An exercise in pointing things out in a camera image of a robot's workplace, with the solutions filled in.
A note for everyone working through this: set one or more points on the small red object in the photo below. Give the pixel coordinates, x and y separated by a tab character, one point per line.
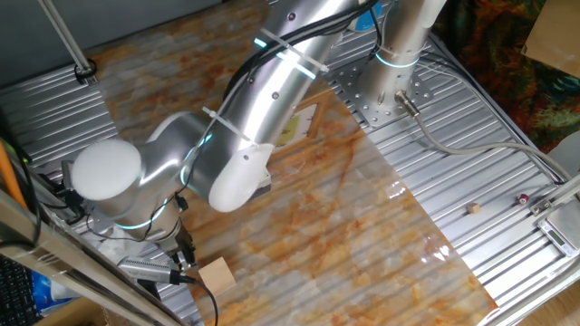
523	199

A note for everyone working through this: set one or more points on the aluminium pole stand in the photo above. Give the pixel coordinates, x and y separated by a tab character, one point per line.
68	41

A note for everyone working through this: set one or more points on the large aluminium beam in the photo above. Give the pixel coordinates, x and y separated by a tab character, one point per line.
68	271

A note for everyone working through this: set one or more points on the black keyboard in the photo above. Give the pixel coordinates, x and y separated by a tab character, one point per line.
16	294

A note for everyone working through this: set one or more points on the orange rod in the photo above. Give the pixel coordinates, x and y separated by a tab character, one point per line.
9	176

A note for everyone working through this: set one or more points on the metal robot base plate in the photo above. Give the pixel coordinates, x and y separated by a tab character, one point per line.
385	115

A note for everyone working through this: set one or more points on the colourful patterned cloth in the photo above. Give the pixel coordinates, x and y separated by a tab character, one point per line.
498	45

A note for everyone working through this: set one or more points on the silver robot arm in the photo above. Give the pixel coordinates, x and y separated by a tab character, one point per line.
272	90

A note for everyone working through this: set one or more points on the blue white device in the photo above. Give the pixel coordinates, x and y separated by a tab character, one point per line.
368	20

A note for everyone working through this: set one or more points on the grey round object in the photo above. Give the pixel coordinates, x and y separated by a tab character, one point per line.
568	156

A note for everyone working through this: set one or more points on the wooden picture frame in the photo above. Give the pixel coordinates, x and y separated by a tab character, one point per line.
319	113

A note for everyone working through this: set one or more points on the white crumpled tissue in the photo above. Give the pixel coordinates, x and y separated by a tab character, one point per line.
109	246

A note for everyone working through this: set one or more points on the large light wooden cube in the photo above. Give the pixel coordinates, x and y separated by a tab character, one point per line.
217	276

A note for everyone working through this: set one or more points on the brown cardboard sheet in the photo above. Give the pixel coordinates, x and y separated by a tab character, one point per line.
557	36

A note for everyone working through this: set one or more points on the small silver camera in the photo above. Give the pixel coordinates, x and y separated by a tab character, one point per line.
67	172

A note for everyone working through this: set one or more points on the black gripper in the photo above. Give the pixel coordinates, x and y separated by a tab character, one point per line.
174	237

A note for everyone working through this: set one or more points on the digital scale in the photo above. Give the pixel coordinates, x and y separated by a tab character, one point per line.
564	226

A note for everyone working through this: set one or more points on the marble pattern mat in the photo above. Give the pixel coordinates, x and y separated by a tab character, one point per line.
317	249

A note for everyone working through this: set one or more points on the blue tissue pack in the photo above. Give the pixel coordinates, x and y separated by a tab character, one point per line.
43	292

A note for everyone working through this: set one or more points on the silver cylindrical camera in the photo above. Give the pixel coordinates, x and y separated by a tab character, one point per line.
149	269

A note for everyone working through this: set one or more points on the small wooden cube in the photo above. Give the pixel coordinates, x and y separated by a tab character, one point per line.
474	208

